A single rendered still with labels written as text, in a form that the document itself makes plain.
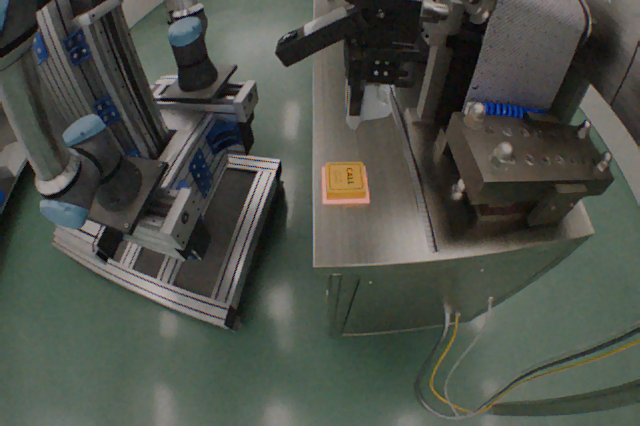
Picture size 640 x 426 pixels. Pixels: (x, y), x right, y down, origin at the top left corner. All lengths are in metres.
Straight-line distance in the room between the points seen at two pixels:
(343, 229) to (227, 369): 1.04
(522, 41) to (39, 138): 0.83
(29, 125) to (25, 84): 0.07
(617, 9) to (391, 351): 1.42
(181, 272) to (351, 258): 0.98
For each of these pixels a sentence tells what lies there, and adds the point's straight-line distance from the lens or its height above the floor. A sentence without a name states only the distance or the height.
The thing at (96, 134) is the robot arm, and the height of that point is 1.02.
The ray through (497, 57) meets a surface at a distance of 0.57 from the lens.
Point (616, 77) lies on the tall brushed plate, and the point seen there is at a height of 1.21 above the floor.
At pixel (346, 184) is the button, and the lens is 0.52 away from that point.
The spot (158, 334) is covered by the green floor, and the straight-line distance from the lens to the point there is 1.57.
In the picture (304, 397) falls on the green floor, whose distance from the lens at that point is 1.34.
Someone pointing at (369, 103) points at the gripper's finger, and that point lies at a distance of 0.40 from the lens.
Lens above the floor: 1.34
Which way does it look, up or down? 53 degrees down
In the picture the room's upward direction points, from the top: 2 degrees counter-clockwise
